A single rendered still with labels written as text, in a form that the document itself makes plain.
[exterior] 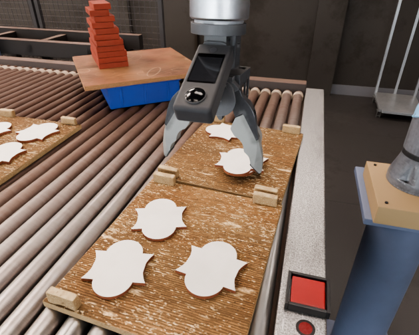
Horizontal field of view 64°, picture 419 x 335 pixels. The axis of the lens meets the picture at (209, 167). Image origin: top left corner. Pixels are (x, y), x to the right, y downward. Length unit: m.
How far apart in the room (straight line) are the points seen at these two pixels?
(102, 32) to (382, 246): 1.29
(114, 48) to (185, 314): 1.20
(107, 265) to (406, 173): 0.76
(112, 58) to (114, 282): 1.10
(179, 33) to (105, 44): 3.23
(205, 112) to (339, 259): 1.79
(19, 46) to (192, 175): 1.77
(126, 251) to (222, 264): 0.19
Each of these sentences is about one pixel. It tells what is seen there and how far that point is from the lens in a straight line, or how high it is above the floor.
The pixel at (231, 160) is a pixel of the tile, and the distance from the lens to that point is 0.93.
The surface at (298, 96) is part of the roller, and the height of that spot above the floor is 0.92.
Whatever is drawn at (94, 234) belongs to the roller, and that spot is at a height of 0.91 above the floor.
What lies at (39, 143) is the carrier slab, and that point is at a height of 0.94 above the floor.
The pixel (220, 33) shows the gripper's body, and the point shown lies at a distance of 0.43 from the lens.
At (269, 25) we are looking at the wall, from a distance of 4.46.
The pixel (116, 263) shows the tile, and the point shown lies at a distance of 0.69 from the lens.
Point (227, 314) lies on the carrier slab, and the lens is 0.61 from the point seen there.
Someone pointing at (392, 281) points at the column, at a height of 0.61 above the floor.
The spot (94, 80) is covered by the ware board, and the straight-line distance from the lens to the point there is 1.42.
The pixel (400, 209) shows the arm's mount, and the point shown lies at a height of 0.92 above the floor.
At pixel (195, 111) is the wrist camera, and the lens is 0.38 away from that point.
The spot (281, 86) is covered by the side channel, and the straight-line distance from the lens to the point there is 1.67.
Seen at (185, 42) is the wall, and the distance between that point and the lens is 4.74.
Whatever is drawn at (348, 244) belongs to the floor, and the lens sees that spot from 2.21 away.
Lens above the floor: 1.44
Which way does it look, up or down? 32 degrees down
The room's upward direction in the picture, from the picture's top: straight up
